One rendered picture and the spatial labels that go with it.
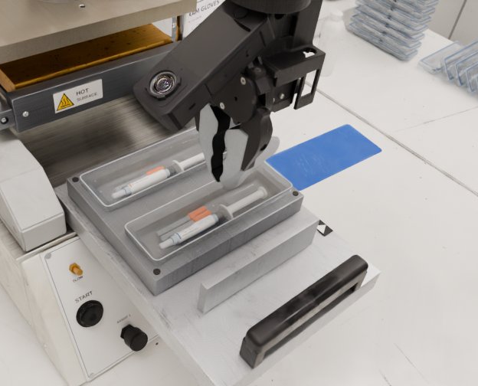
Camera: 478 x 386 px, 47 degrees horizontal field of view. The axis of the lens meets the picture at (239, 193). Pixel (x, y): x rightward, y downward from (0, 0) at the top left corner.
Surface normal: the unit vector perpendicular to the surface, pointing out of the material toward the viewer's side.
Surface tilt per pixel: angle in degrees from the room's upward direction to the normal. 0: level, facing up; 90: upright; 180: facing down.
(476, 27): 90
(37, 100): 90
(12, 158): 0
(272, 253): 90
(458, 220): 0
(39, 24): 0
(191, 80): 30
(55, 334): 65
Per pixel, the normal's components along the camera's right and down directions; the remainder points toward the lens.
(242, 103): -0.75, 0.39
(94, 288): 0.65, 0.23
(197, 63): -0.28, -0.42
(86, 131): 0.13, -0.71
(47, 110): 0.65, 0.59
